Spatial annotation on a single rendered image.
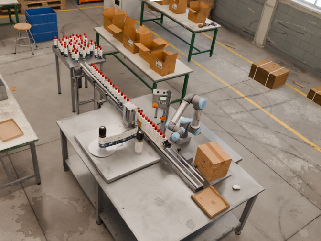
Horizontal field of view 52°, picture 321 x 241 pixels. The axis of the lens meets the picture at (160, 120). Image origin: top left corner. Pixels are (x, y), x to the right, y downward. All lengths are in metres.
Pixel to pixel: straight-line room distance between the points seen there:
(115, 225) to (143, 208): 0.70
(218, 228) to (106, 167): 1.48
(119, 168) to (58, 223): 1.11
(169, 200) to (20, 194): 2.04
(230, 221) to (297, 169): 1.79
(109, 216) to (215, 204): 1.25
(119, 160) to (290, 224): 2.41
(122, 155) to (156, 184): 0.52
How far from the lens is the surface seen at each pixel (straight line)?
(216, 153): 3.54
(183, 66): 5.73
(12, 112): 4.53
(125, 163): 3.59
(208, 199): 3.46
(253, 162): 5.32
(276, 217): 4.72
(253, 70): 7.49
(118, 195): 3.36
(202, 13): 7.67
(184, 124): 3.86
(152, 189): 3.43
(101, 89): 4.71
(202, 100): 3.54
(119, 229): 3.86
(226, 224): 4.11
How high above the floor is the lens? 3.43
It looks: 37 degrees down
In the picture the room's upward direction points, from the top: 8 degrees clockwise
